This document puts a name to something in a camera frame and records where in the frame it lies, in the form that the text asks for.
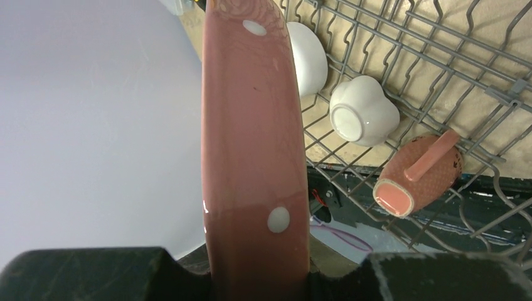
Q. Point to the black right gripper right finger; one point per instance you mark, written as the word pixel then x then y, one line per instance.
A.
pixel 425 276

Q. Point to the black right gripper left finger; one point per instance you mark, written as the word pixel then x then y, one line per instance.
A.
pixel 129 273

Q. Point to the pink dotted plate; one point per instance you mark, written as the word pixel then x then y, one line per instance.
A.
pixel 253 167

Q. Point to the white ceramic bowl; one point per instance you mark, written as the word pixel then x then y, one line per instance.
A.
pixel 310 59

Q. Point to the grey wire dish rack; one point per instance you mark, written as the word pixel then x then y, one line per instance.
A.
pixel 462 65

